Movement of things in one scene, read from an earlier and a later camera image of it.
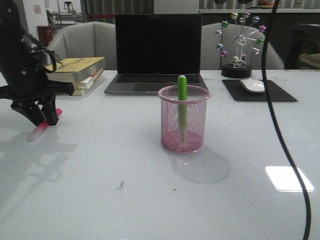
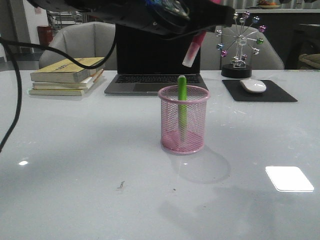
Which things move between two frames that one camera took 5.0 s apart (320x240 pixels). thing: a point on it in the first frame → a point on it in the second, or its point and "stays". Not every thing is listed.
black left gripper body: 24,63 → 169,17
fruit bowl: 267,4 stays
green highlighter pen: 182,108 stays
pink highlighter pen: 41,128 → 193,48
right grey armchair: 226,43 stays
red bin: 45,35 stays
